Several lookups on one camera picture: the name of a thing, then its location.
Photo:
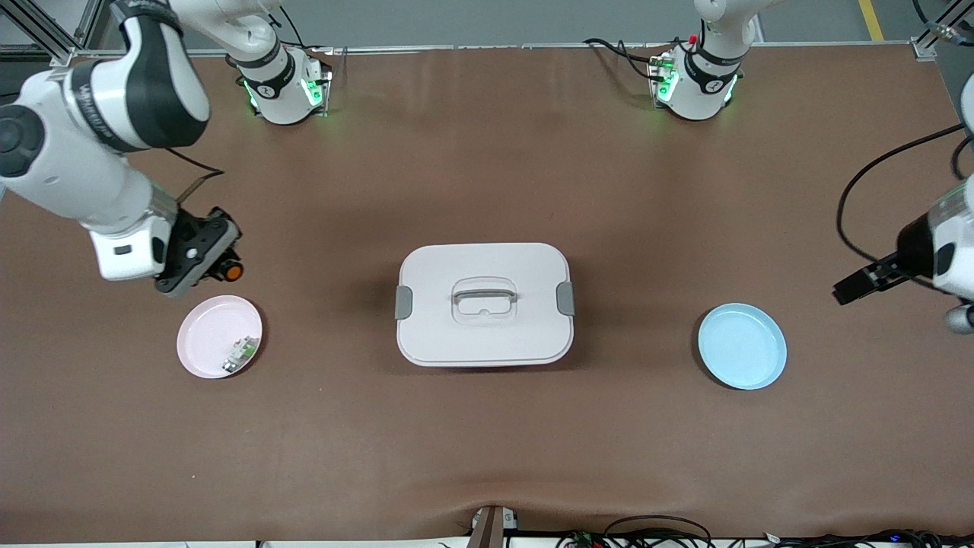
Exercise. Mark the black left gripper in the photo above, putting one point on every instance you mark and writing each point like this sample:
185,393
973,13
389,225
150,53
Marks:
911,245

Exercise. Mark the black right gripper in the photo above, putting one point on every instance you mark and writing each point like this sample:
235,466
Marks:
215,228

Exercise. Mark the orange black switch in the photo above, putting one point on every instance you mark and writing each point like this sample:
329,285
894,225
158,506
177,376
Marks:
232,269

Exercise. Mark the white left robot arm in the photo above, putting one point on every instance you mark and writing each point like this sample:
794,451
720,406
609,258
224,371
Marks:
696,91

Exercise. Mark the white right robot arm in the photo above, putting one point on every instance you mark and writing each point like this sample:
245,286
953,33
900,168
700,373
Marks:
68,183

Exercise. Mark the pink plate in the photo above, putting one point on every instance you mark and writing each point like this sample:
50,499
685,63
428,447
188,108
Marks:
209,327

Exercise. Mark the light blue plate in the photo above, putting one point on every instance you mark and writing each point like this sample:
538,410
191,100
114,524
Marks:
742,346

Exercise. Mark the grey box latch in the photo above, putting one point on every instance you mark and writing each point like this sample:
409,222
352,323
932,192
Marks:
565,298
403,303

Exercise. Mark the white storage box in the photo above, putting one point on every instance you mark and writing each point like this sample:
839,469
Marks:
487,339

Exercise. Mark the brown table cover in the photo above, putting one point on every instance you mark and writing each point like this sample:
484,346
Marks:
487,441

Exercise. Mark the white green switch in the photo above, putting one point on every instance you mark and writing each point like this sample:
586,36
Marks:
242,352

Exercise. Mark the aluminium frame corner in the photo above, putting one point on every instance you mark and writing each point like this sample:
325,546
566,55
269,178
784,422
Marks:
62,55
924,47

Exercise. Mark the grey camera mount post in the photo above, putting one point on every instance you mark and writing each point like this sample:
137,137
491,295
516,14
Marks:
487,533

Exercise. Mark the small white bracket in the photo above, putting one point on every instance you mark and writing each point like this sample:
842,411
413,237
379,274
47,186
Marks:
509,519

